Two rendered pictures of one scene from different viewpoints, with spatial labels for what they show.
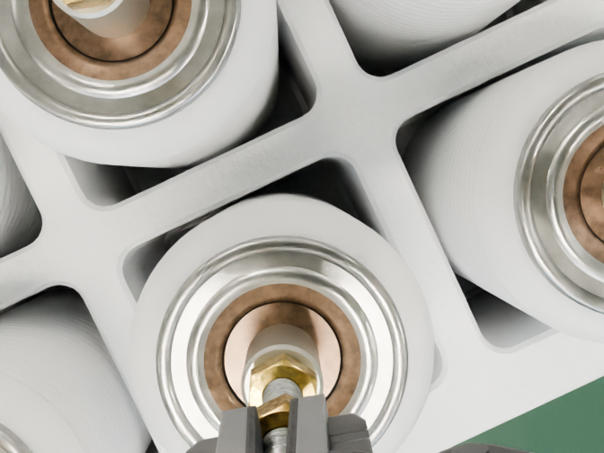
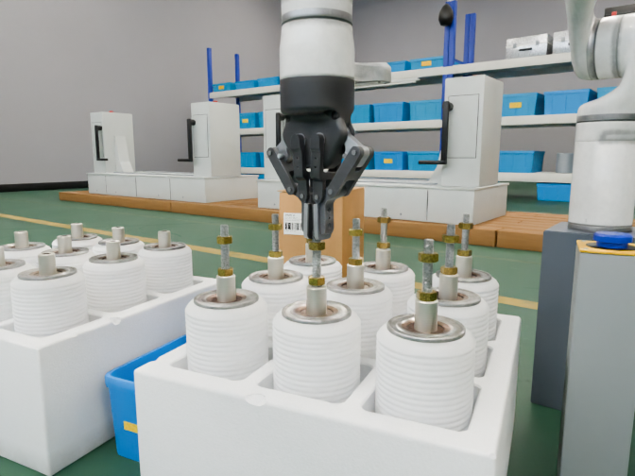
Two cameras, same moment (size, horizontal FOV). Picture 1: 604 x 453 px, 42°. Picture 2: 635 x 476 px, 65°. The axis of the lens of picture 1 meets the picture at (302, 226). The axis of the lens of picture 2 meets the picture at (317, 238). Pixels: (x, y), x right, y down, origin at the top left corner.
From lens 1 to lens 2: 0.56 m
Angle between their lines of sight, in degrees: 84
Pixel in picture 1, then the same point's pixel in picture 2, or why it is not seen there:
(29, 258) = not seen: hidden behind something
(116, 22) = (352, 275)
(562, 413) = not seen: outside the picture
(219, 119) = (352, 301)
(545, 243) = (393, 321)
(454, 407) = (333, 408)
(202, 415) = (291, 308)
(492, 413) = (341, 416)
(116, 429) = (258, 347)
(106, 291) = not seen: hidden behind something
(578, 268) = (396, 326)
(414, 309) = (351, 321)
